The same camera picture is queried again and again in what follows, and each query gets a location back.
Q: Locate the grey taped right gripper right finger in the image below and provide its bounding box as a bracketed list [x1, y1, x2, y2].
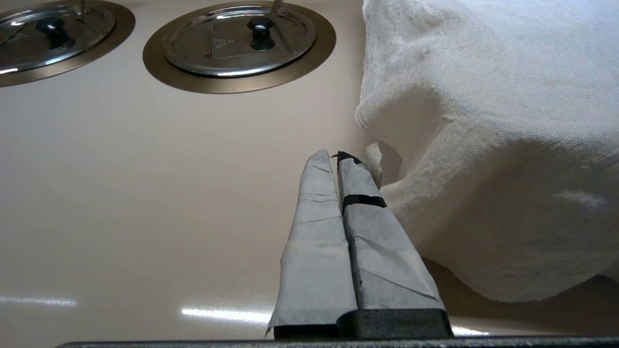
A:
[337, 151, 454, 339]

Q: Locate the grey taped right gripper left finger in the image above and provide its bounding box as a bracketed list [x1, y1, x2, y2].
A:
[265, 149, 359, 339]

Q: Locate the steel lid with black knob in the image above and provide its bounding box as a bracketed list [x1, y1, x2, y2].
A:
[0, 1, 117, 74]
[162, 4, 317, 78]

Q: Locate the white cloth cover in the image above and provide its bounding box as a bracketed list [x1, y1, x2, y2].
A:
[355, 0, 619, 304]

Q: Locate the bronze counter ring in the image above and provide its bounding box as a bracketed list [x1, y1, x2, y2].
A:
[0, 0, 136, 87]
[143, 0, 337, 95]

